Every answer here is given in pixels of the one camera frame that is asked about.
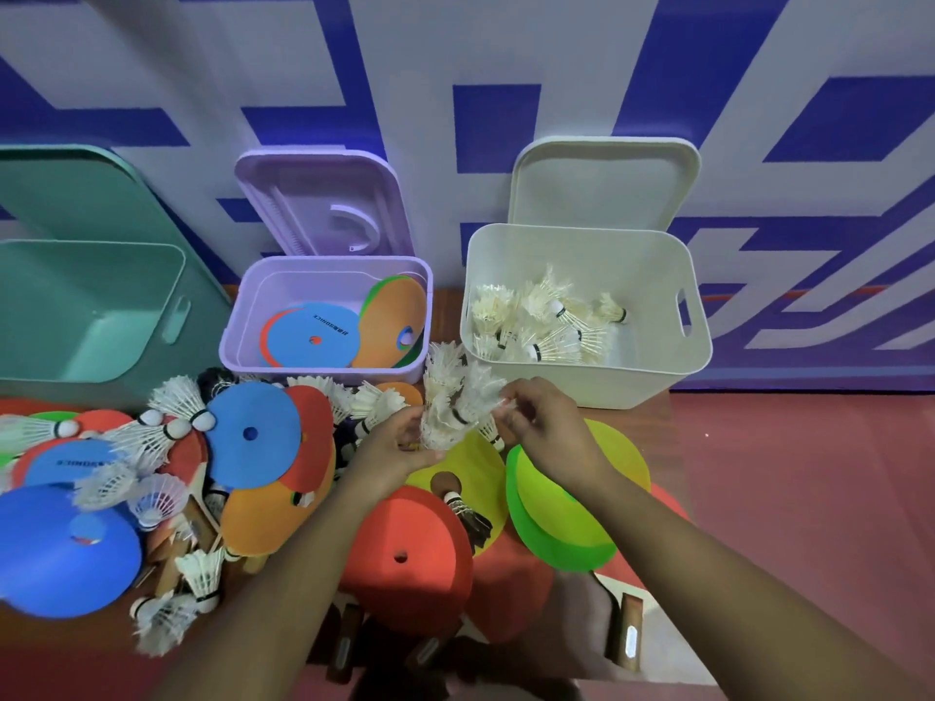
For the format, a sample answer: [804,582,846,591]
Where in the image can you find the yellow flat disc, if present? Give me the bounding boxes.
[405,430,509,557]
[584,419,652,494]

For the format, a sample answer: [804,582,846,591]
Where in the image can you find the teal plastic bin lid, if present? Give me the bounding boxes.
[0,144,235,314]

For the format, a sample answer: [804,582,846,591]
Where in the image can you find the worn dark shuttlecock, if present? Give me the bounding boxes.
[441,491,495,553]

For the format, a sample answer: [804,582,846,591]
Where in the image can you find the scattered white feather shuttlecocks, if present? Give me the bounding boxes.
[0,372,410,659]

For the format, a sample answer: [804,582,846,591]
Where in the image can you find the orange flat disc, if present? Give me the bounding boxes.
[352,276,428,370]
[376,381,425,408]
[220,445,337,558]

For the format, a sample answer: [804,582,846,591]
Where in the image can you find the person's right hand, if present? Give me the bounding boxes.
[494,377,622,497]

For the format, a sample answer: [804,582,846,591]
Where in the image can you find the person's left hand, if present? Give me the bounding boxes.
[342,406,447,504]

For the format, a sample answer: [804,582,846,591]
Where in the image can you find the nested white shuttlecock column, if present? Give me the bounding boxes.
[419,341,517,453]

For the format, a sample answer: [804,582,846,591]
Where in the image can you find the heap of white shuttlecocks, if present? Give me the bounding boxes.
[469,266,629,366]

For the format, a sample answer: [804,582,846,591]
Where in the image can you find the person's right forearm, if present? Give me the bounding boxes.
[577,465,935,701]

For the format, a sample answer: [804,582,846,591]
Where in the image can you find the person's left forearm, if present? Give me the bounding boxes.
[150,470,388,701]

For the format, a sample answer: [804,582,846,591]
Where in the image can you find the teal plastic storage bin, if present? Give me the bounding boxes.
[0,238,233,411]

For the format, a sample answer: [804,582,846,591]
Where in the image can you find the purple plastic bin lid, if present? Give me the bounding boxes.
[234,148,416,258]

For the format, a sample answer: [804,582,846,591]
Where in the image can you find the purple plastic storage bin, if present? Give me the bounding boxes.
[219,255,434,387]

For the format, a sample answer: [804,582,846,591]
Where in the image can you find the white plastic storage bin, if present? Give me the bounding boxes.
[460,223,713,411]

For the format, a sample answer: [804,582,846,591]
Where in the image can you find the blue printed flat disc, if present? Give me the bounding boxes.
[22,439,122,490]
[266,302,362,369]

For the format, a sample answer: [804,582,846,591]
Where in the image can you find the large blue flat disc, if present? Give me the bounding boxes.
[0,484,143,620]

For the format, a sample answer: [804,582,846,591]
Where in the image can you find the white plastic bin lid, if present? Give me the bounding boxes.
[507,136,702,233]

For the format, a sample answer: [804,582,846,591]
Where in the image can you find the red flat disc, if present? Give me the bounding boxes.
[341,486,475,638]
[259,308,295,367]
[280,385,336,495]
[465,531,555,645]
[73,409,135,436]

